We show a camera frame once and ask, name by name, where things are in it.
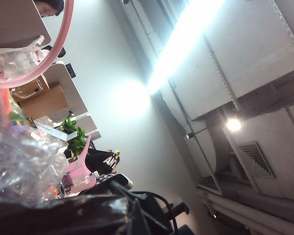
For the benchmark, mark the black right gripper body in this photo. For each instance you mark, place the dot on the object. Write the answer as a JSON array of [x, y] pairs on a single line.
[[149, 215]]

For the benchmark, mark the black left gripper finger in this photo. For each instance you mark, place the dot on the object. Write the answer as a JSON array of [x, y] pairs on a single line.
[[187, 230]]

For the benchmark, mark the black garbage bag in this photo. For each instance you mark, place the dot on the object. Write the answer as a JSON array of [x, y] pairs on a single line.
[[51, 215]]

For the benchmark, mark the white plastic shopping bag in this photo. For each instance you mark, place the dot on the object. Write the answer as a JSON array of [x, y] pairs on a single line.
[[22, 58]]

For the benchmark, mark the person in checkered shirt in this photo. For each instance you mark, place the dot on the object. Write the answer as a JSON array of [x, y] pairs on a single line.
[[105, 177]]

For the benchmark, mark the white ceiling pipe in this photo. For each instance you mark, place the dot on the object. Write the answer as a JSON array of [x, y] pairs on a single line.
[[247, 213]]

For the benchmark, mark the pink plastic object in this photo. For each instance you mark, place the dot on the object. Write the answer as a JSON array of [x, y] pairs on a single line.
[[78, 171]]

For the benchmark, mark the black ceiling spotlight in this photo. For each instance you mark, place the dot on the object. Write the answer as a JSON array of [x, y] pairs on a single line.
[[189, 135]]

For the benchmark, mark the ceiling air vent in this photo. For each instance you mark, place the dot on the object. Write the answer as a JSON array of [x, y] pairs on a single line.
[[256, 159]]

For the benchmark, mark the white desk divider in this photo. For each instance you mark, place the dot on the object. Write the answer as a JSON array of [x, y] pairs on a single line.
[[90, 124], [63, 83]]

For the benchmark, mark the green potted plant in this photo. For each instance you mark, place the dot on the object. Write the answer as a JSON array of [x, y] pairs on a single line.
[[74, 137]]

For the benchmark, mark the round bright ceiling lamp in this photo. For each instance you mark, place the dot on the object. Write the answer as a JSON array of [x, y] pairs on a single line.
[[234, 124]]

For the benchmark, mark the crumpled clear plastic waste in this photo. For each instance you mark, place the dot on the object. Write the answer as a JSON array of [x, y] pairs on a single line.
[[19, 151]]

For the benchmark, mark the brown cardboard box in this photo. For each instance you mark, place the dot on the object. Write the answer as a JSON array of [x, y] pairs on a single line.
[[44, 100]]

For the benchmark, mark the black monitor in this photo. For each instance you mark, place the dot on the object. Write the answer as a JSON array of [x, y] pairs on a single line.
[[71, 69], [62, 52]]

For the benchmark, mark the linear ceiling light strip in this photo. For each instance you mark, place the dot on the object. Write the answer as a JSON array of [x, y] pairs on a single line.
[[186, 44]]

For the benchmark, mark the grey desk partition panel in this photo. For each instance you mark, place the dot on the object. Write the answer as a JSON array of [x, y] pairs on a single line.
[[14, 24]]

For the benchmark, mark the metal ventilation duct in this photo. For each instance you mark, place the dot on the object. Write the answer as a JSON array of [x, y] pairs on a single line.
[[247, 61]]

